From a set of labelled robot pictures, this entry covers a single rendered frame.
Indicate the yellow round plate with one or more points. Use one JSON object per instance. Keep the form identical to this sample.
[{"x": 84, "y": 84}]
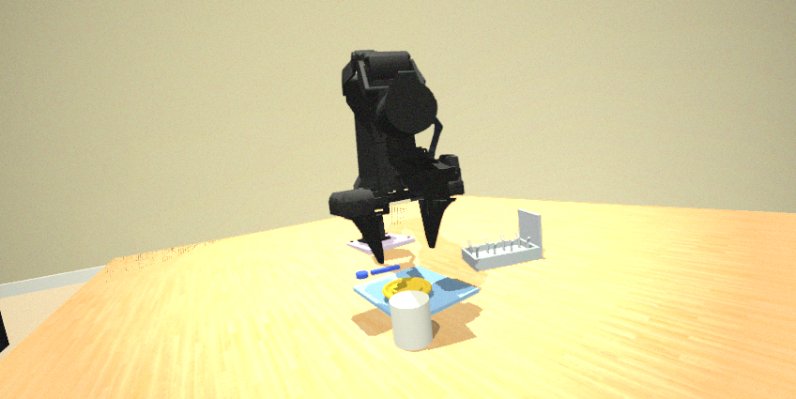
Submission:
[{"x": 406, "y": 284}]

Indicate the light blue flat mat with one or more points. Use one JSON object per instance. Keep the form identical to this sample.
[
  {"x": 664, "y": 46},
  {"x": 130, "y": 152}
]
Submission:
[{"x": 445, "y": 291}]

